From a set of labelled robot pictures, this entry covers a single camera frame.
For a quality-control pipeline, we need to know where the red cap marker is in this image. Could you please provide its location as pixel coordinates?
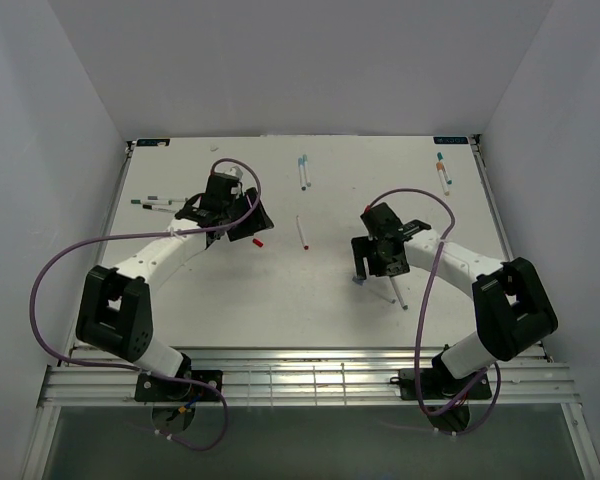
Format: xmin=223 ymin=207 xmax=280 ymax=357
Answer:
xmin=295 ymin=215 xmax=310 ymax=251

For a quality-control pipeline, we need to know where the black cap marker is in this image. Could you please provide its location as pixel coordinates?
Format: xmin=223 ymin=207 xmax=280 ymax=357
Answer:
xmin=141 ymin=204 xmax=177 ymax=214

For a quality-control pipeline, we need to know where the lavender cap marker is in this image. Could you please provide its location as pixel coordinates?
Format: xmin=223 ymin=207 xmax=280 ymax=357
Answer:
xmin=352 ymin=276 xmax=397 ymax=304

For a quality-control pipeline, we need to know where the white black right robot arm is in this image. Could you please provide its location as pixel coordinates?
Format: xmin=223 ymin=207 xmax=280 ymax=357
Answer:
xmin=223 ymin=198 xmax=558 ymax=398

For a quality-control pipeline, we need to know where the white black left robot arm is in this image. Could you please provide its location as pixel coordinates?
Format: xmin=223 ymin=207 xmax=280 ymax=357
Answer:
xmin=76 ymin=166 xmax=274 ymax=400

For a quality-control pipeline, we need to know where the light blue cap marker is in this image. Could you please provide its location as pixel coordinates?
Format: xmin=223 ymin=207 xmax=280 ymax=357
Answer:
xmin=298 ymin=157 xmax=307 ymax=191

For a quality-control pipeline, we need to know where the light green cap marker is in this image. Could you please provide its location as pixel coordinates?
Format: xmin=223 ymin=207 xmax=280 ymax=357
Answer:
xmin=302 ymin=154 xmax=312 ymax=189

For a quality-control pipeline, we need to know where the left corner label sticker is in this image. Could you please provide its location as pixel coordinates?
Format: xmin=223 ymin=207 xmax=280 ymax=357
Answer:
xmin=135 ymin=138 xmax=171 ymax=147

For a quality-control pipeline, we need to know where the corner label sticker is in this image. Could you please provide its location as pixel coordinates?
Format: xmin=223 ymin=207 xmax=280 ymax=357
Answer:
xmin=135 ymin=138 xmax=171 ymax=147
xmin=433 ymin=136 xmax=469 ymax=145

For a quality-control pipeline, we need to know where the orange cap marker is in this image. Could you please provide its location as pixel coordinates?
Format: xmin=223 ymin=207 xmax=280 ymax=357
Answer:
xmin=436 ymin=161 xmax=450 ymax=197

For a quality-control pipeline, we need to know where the teal cap marker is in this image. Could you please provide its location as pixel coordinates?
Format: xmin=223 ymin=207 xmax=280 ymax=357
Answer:
xmin=437 ymin=152 xmax=452 ymax=185

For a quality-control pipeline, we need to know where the right corner label sticker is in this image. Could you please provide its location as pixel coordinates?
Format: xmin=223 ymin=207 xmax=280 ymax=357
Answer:
xmin=433 ymin=136 xmax=469 ymax=145

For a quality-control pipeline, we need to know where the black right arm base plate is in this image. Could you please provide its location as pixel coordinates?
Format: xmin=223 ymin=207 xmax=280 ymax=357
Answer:
xmin=389 ymin=368 xmax=492 ymax=400

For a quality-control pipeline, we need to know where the aluminium table frame rail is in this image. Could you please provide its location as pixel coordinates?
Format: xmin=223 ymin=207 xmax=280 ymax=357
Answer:
xmin=38 ymin=345 xmax=580 ymax=407

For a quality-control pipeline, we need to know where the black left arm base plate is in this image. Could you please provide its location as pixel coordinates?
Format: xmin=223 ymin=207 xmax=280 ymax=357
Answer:
xmin=134 ymin=370 xmax=224 ymax=404

